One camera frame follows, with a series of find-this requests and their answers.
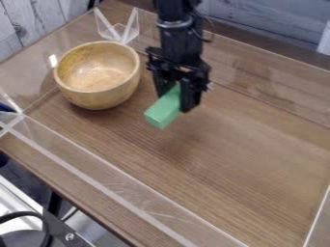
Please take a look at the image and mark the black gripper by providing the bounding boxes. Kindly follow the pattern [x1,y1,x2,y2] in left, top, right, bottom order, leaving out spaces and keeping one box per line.
[146,17,210,113]

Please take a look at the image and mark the green rectangular block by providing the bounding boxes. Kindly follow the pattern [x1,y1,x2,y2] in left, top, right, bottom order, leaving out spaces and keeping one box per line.
[145,86,181,128]

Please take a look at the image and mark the brown wooden bowl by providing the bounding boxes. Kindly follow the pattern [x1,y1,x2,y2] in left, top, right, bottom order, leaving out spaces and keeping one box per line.
[54,41,142,110]

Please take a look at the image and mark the white object at right edge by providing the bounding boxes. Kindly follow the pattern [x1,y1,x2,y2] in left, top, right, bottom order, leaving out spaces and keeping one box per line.
[317,20,330,56]

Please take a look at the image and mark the black table leg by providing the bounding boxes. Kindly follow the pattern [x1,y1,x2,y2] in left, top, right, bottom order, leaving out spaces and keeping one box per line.
[49,192,63,216]

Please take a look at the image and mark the clear acrylic tray wall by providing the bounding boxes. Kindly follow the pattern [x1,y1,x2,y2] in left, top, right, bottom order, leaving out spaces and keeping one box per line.
[0,14,330,247]

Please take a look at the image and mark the black metal bracket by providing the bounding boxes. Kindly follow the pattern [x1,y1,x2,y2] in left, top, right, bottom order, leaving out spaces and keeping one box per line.
[43,212,95,247]

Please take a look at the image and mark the black cable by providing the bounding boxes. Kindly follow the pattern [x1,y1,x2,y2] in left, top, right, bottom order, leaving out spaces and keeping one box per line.
[0,210,55,247]

